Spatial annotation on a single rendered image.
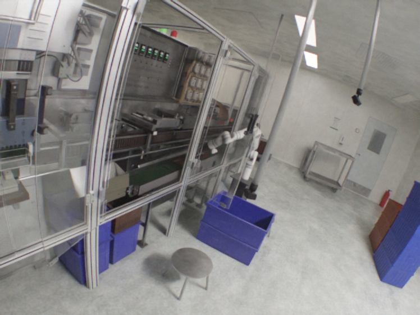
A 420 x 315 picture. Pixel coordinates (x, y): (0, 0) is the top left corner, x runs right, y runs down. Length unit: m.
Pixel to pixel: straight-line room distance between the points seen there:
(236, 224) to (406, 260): 2.21
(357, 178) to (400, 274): 4.05
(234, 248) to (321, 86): 5.31
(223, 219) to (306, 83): 5.19
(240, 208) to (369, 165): 5.00
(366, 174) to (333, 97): 2.30
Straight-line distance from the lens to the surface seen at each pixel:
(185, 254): 1.71
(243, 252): 2.14
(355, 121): 6.61
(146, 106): 1.95
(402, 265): 3.23
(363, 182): 6.86
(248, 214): 2.37
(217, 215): 2.05
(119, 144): 1.47
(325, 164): 6.63
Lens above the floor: 1.40
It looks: 17 degrees down
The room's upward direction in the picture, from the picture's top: 17 degrees clockwise
